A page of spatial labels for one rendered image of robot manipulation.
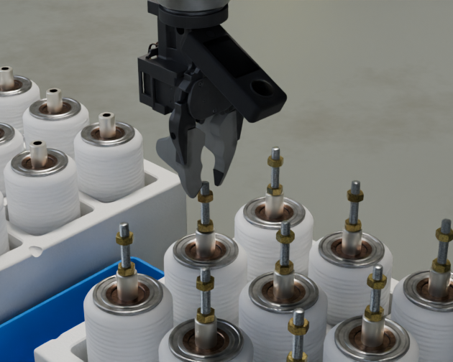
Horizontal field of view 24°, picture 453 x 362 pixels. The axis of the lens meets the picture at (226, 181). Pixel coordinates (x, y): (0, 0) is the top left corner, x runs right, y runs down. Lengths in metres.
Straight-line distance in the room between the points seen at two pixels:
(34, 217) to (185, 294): 0.29
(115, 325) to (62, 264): 0.30
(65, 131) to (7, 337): 0.33
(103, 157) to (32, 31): 1.16
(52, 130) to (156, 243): 0.22
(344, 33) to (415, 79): 0.30
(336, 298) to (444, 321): 0.14
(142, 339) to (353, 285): 0.24
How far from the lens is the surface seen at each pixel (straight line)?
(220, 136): 1.13
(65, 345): 1.19
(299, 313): 0.94
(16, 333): 1.35
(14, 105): 1.60
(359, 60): 2.38
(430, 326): 1.13
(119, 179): 1.45
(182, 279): 1.17
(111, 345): 1.12
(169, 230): 1.51
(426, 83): 2.28
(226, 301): 1.19
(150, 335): 1.11
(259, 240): 1.24
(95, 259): 1.43
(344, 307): 1.20
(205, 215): 1.17
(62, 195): 1.38
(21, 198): 1.39
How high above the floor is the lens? 0.90
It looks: 29 degrees down
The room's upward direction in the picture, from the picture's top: straight up
